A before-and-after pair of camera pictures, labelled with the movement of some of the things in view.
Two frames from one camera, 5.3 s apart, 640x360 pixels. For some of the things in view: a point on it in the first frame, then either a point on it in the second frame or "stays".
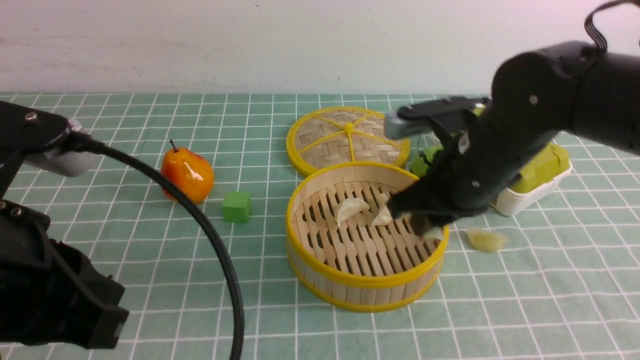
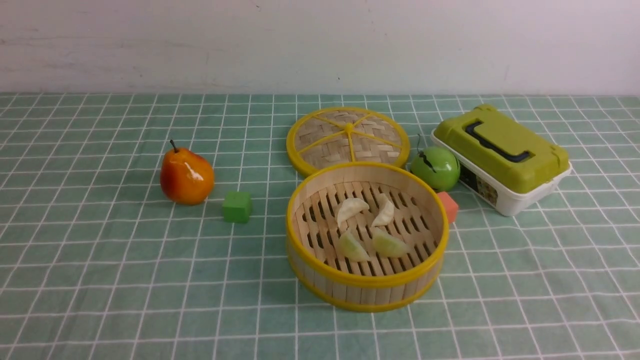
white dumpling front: (349, 208) stays
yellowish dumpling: (486, 241) to (386, 246)
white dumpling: (384, 216) stays
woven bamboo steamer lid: (328, 135) stays
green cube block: (236, 207) stays
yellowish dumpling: (435, 234) to (348, 247)
